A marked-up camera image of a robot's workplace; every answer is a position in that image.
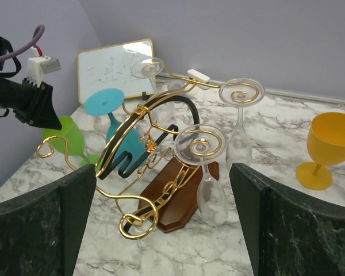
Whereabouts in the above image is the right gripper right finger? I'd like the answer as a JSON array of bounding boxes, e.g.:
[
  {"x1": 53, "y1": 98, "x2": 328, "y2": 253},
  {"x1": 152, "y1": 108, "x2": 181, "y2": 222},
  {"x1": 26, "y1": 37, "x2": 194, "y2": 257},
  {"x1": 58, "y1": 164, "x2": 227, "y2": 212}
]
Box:
[{"x1": 229, "y1": 163, "x2": 345, "y2": 275}]

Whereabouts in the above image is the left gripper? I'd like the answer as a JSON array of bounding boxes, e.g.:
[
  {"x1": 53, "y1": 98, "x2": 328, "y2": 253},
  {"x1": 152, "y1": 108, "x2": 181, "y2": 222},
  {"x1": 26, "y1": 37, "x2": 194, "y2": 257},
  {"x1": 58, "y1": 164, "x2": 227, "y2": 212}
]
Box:
[{"x1": 0, "y1": 80, "x2": 62, "y2": 130}]

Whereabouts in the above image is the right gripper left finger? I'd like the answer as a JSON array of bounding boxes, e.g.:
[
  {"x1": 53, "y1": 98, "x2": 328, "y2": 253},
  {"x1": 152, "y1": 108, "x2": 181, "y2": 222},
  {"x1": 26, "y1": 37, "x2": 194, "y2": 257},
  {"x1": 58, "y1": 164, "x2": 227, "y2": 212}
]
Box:
[{"x1": 0, "y1": 164, "x2": 96, "y2": 275}]

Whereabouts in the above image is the green plastic goblet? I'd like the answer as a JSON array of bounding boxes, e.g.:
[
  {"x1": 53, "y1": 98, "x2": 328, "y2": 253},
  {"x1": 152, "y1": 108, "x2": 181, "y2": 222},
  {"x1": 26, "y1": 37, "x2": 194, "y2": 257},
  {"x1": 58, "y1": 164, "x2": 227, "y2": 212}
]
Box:
[{"x1": 42, "y1": 116, "x2": 99, "y2": 166}]

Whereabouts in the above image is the blue plastic goblet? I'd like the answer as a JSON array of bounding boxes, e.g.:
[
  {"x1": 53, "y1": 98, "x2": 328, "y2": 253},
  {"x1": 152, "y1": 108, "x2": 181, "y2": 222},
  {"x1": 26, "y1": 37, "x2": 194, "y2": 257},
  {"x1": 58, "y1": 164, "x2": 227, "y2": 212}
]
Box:
[{"x1": 84, "y1": 88, "x2": 145, "y2": 170}]

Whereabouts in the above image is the clear wine glass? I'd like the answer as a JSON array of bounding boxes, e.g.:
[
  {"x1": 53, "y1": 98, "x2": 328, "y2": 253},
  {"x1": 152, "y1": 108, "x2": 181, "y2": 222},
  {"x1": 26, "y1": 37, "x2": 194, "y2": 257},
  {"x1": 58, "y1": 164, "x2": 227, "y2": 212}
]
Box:
[
  {"x1": 174, "y1": 124, "x2": 228, "y2": 226},
  {"x1": 218, "y1": 78, "x2": 265, "y2": 169},
  {"x1": 131, "y1": 57, "x2": 164, "y2": 95}
]

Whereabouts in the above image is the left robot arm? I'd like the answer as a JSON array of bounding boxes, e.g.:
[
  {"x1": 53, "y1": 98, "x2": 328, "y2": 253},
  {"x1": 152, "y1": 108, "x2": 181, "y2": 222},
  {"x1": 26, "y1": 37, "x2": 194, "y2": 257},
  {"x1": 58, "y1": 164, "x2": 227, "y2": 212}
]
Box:
[{"x1": 0, "y1": 36, "x2": 62, "y2": 130}]

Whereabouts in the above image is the small whiteboard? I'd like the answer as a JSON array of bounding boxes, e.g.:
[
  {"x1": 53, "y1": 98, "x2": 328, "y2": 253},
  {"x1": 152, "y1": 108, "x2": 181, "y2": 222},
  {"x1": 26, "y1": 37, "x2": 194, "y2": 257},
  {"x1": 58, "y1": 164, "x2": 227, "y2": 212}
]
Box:
[{"x1": 77, "y1": 39, "x2": 154, "y2": 105}]

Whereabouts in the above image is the orange plastic goblet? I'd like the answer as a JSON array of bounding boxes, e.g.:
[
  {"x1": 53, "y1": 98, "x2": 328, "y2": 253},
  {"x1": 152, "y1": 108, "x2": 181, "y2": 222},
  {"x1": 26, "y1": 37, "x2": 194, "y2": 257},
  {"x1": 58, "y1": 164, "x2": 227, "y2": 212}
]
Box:
[{"x1": 296, "y1": 112, "x2": 345, "y2": 190}]

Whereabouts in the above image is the white eraser block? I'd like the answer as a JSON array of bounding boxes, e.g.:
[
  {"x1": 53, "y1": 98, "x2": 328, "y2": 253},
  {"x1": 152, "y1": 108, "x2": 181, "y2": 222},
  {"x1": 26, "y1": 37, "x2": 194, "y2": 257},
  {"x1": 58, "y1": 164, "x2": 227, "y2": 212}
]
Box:
[{"x1": 187, "y1": 69, "x2": 210, "y2": 83}]

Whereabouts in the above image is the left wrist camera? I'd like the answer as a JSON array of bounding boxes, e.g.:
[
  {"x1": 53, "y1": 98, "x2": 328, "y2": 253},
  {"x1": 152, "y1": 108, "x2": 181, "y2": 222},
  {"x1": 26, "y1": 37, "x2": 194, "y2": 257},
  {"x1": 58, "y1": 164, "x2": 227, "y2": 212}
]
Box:
[{"x1": 22, "y1": 46, "x2": 61, "y2": 87}]

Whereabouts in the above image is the gold wire wine glass rack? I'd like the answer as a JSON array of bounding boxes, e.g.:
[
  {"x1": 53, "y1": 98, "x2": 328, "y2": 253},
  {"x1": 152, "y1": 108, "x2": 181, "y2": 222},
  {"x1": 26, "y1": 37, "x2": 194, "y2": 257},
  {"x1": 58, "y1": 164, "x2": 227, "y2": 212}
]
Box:
[{"x1": 36, "y1": 59, "x2": 261, "y2": 239}]

